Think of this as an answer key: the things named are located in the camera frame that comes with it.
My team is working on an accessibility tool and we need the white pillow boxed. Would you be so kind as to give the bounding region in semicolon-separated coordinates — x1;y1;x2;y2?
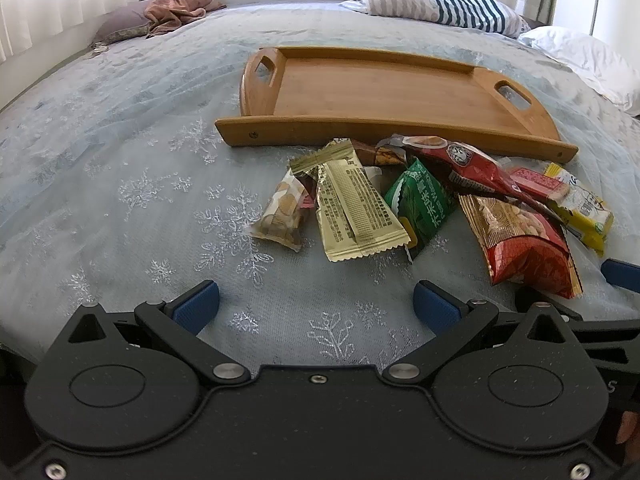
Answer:
518;26;639;117

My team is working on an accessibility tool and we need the wooden serving tray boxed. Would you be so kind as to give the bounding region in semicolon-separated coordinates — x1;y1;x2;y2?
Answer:
215;47;578;164

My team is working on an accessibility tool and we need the red slim snack packet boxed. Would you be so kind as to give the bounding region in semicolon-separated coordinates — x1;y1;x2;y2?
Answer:
508;167;570;204

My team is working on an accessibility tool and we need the green snack packet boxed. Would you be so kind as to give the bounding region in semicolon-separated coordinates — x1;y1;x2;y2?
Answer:
384;159;457;262

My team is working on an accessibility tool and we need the beige nut bar packet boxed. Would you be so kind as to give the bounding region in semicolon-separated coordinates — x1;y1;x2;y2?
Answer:
248;170;308;252

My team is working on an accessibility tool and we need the gold foil snack packet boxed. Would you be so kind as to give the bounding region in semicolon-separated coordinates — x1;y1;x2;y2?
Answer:
290;139;410;262

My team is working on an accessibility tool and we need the red peanut snack bag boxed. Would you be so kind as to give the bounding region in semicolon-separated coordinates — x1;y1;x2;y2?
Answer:
459;194;584;299

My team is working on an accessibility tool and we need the purple pillow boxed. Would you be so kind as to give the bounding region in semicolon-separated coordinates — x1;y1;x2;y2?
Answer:
92;0;152;47

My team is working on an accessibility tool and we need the red white snack packet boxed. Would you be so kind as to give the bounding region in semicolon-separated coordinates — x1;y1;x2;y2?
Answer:
300;193;316;209

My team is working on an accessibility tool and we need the brown biscuit snack packet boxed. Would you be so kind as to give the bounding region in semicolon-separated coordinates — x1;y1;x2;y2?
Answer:
350;140;406;167

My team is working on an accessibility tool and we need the long dark red snack bag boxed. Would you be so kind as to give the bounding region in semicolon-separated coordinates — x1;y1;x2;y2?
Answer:
376;133;561;222

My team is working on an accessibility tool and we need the pink crumpled cloth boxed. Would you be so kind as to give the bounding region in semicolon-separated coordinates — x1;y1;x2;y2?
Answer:
144;0;226;38

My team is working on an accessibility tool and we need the striped pillow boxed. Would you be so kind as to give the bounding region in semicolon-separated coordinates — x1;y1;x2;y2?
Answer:
342;0;530;39

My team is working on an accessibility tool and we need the yellow snack packet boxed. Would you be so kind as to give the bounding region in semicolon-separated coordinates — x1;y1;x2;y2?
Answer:
544;162;614;257

